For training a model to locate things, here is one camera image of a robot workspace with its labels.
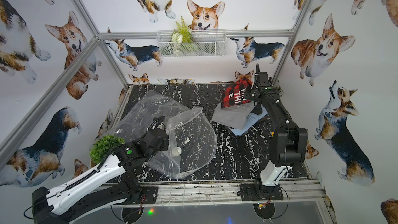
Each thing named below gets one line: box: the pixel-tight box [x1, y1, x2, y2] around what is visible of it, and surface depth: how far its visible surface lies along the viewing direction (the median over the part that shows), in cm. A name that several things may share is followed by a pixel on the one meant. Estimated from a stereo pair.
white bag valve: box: [172, 146, 182, 157], surface depth 88 cm
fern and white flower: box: [169, 15, 194, 56], surface depth 85 cm
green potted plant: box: [89, 134, 125, 165], surface depth 74 cm
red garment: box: [220, 76, 252, 108], surface depth 94 cm
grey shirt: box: [211, 101, 255, 130], surface depth 92 cm
